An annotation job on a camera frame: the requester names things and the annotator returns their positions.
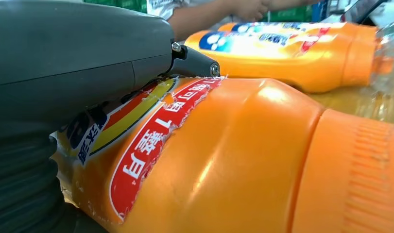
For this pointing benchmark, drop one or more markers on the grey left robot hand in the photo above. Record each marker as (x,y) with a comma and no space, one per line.
(71,48)

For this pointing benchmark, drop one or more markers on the person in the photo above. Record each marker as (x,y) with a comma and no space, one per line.
(196,19)

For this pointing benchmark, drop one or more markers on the green plastic crate stack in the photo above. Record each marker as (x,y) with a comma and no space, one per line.
(126,4)

